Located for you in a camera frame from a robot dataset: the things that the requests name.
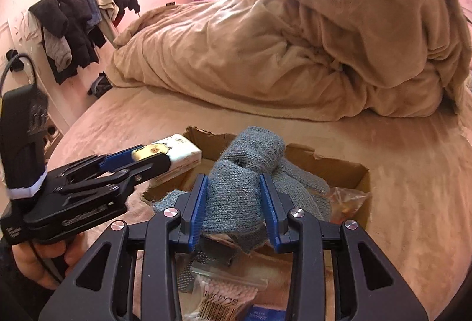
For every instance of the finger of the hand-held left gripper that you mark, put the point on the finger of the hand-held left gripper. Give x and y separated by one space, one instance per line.
118 159
153 166

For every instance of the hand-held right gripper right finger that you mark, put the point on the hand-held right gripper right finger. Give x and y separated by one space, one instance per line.
271 217

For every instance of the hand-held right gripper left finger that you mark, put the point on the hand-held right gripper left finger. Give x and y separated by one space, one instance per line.
198 210

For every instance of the white tissue packet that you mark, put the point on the white tissue packet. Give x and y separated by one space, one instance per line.
184 152

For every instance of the grey knitted cloth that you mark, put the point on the grey knitted cloth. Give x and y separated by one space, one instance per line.
236 195

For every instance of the brown cardboard box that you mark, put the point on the brown cardboard box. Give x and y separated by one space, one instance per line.
343 173

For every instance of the person's left hand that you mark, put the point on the person's left hand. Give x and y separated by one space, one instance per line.
40 265

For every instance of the silver patterned packet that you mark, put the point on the silver patterned packet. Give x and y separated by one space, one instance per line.
212 259

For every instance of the dark bundled cloth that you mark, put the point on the dark bundled cloth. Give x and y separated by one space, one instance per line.
100 85

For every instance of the clear bag with brown contents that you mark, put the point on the clear bag with brown contents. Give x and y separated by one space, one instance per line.
348 203

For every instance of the cotton swab bag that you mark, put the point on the cotton swab bag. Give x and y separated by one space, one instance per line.
221 291

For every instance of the blue packet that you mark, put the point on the blue packet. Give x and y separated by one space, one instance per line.
265 313

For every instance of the grey garment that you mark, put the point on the grey garment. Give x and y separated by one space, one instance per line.
59 48

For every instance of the white clothes rack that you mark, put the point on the white clothes rack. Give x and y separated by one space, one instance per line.
22 29

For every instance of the black sweater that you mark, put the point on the black sweater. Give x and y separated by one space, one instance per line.
51 16

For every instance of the long black garment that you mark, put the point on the long black garment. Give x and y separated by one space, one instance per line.
79 22

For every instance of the bed with pink sheet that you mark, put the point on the bed with pink sheet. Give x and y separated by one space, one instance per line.
405 177

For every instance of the blue jeans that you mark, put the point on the blue jeans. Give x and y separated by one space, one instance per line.
94 13

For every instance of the beige shirt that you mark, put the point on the beige shirt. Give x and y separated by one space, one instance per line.
107 2

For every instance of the beige duvet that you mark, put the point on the beige duvet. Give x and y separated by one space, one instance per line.
280 48

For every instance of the black wall plug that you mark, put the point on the black wall plug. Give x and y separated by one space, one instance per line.
14 61

